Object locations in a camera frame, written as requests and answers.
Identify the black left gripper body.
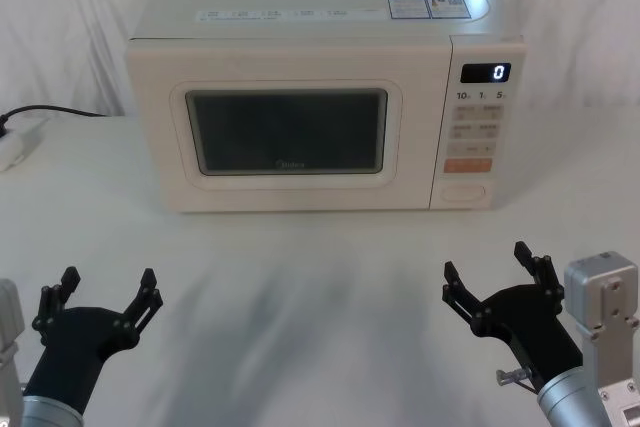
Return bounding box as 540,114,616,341
22,305,137,417

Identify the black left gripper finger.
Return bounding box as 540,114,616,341
113,267,166,348
31,266,83,333

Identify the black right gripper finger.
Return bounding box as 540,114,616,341
513,240,567,306
441,260,494,337

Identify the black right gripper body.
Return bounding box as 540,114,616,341
473,283,585,392

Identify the white table cloth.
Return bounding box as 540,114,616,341
0,109,640,427

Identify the oven control panel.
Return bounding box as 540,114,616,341
430,35,529,211

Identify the white power strip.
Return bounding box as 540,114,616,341
0,116,49,172

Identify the white curtain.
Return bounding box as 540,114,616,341
0,0,640,121

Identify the cream microwave oven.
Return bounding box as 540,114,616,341
123,0,529,215

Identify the thin cable with silver plug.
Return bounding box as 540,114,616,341
495,367,542,396

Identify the black power cable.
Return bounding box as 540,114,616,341
0,105,109,140

